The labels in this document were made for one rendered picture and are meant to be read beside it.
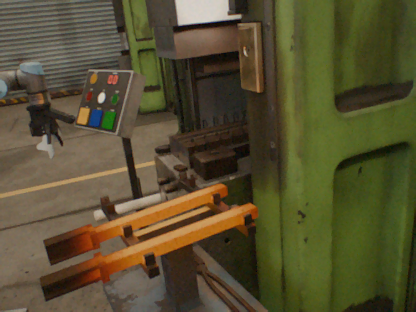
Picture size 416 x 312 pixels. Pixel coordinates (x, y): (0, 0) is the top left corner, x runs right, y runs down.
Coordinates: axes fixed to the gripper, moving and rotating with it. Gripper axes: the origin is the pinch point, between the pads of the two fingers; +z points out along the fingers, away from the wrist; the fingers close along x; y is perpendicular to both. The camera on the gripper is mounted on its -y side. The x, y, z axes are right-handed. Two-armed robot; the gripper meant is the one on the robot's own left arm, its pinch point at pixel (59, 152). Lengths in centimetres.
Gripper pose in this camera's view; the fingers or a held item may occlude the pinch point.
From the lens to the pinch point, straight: 160.2
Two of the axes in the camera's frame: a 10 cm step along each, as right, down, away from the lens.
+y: -9.9, 1.2, -0.5
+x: 0.8, 3.4, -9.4
